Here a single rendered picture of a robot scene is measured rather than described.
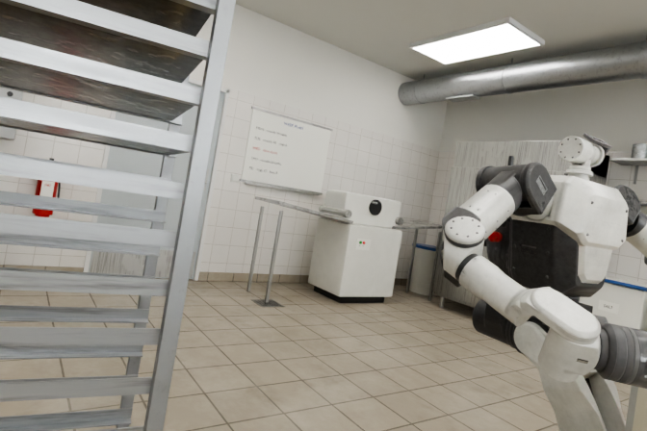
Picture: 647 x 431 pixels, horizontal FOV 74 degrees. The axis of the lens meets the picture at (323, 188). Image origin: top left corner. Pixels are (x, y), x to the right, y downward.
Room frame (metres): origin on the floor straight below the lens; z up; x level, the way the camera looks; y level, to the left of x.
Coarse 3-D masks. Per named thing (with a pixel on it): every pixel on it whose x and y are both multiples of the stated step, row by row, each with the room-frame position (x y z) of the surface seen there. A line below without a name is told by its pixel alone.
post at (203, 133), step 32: (224, 0) 0.78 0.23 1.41; (224, 32) 0.78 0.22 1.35; (224, 64) 0.79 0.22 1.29; (192, 160) 0.78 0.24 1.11; (192, 192) 0.78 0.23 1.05; (192, 224) 0.78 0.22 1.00; (192, 256) 0.79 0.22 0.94; (160, 352) 0.78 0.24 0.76; (160, 384) 0.78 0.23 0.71; (160, 416) 0.78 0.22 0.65
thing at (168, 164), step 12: (168, 168) 1.19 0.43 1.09; (156, 204) 1.18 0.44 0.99; (156, 228) 1.18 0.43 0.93; (144, 264) 1.19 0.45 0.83; (156, 264) 1.19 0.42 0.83; (144, 300) 1.18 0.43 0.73; (144, 324) 1.19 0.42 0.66; (132, 360) 1.18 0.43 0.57; (132, 372) 1.18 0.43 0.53; (132, 396) 1.19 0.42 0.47; (120, 408) 1.18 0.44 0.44
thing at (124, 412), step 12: (132, 408) 1.19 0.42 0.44; (0, 420) 1.06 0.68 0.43; (12, 420) 1.07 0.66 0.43; (24, 420) 1.08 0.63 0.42; (36, 420) 1.09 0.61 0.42; (48, 420) 1.10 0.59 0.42; (60, 420) 1.11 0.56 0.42; (72, 420) 1.13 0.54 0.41; (84, 420) 1.14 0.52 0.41; (96, 420) 1.15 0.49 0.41; (108, 420) 1.16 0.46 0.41; (120, 420) 1.17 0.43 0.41
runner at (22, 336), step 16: (0, 336) 0.69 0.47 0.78; (16, 336) 0.70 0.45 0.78; (32, 336) 0.71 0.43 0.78; (48, 336) 0.72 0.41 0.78; (64, 336) 0.73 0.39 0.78; (80, 336) 0.74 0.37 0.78; (96, 336) 0.76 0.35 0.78; (112, 336) 0.77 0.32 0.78; (128, 336) 0.78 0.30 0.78; (144, 336) 0.79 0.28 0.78
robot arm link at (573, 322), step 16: (544, 288) 0.76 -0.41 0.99; (512, 304) 0.76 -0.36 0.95; (528, 304) 0.73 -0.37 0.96; (544, 304) 0.72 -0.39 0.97; (560, 304) 0.72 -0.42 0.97; (576, 304) 0.71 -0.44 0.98; (512, 320) 0.77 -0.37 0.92; (544, 320) 0.71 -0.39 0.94; (560, 320) 0.69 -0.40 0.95; (576, 320) 0.69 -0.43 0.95; (592, 320) 0.69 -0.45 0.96; (576, 336) 0.67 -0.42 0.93; (592, 336) 0.67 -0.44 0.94
